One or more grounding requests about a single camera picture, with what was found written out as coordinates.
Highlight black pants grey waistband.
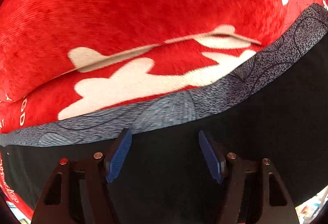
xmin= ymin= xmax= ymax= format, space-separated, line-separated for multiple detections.
xmin=1 ymin=4 xmax=327 ymax=223

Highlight red bedspread white characters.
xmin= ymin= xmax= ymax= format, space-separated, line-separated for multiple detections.
xmin=0 ymin=24 xmax=265 ymax=222

